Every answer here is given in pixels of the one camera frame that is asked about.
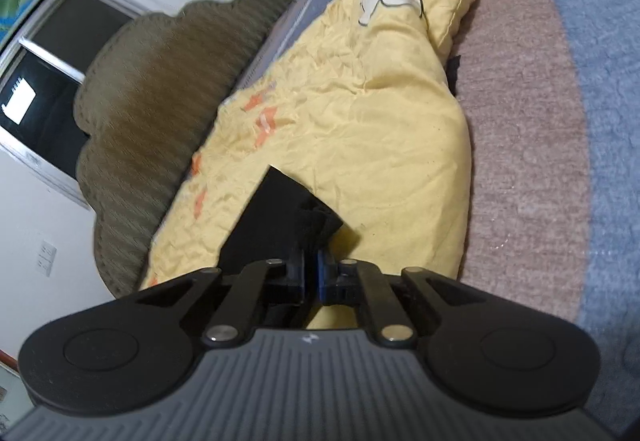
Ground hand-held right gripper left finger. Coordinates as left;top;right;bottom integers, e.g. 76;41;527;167
135;248;307;349

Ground yellow floral quilt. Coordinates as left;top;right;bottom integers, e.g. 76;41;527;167
139;0;518;332

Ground olive ribbed cloud-shaped headboard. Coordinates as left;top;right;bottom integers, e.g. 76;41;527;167
72;0;296;299

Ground blue and brown striped bedsheet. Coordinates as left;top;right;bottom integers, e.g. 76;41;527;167
220;0;640;372

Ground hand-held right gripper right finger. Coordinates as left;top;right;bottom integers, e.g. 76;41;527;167
316;251;483;349

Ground white wall socket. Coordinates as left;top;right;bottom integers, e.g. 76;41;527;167
34;240;59;278

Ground black pants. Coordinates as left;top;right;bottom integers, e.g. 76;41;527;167
220;164;362;329

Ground white framed window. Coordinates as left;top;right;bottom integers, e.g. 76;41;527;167
0;0;147;209

